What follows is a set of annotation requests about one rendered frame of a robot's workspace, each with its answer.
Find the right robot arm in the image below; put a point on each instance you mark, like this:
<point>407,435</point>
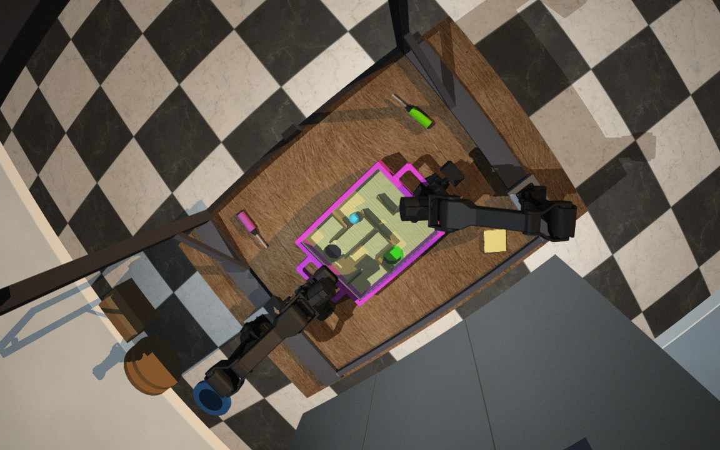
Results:
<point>260,337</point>

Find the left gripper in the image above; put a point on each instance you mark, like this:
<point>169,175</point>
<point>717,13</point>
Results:
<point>438,185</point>

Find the green cylinder with dark grey end cap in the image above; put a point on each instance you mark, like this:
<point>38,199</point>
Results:
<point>417,115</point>

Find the pink-handled screwdriver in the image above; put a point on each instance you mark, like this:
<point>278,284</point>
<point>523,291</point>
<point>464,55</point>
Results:
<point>248,224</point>

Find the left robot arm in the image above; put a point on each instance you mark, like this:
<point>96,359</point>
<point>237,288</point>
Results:
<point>454,213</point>

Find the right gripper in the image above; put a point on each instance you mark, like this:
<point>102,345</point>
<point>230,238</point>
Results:
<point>322,272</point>

